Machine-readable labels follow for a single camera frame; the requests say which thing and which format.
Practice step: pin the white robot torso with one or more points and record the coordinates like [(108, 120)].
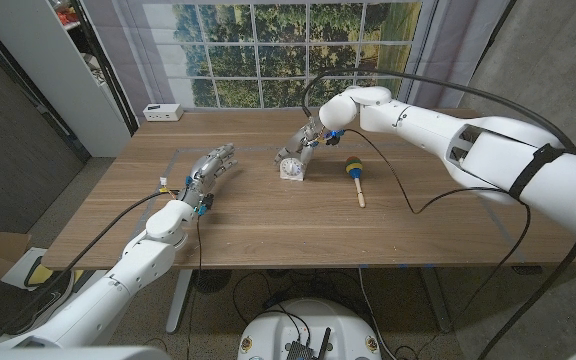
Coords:
[(278, 330)]

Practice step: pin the white shelf cabinet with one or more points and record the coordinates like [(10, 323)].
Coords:
[(53, 65)]

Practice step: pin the red shelf item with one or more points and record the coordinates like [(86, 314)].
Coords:
[(68, 16)]

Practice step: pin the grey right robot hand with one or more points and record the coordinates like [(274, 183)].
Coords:
[(303, 140)]

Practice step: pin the white kitchen timer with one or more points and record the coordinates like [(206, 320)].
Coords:
[(293, 170)]

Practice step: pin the white board with yellow print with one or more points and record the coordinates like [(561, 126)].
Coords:
[(38, 274)]

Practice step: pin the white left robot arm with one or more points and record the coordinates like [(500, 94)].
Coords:
[(103, 300)]

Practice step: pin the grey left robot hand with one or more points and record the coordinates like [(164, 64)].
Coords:
[(210, 167)]

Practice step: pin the black round floor fan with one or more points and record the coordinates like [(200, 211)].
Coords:
[(211, 280)]

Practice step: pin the printed window backdrop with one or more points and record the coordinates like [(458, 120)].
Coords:
[(278, 50)]

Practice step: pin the black device with antenna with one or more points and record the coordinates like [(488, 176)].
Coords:
[(298, 350)]

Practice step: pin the grey metal table leg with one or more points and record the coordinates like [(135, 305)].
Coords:
[(435, 300), (178, 305)]

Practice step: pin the black flat floor object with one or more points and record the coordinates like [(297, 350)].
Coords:
[(527, 270)]

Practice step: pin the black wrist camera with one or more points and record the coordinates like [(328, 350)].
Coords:
[(333, 139), (207, 201)]

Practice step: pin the black sneaker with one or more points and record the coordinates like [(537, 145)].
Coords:
[(43, 305)]

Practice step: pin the colourful striped wooden maraca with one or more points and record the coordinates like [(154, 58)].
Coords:
[(353, 167)]

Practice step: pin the white power strip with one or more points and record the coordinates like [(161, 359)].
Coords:
[(163, 113)]

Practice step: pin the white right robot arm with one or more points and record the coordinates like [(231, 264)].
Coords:
[(468, 140)]

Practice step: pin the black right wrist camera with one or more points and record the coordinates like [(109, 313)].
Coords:
[(333, 139)]

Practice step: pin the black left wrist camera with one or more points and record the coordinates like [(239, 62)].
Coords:
[(207, 201)]

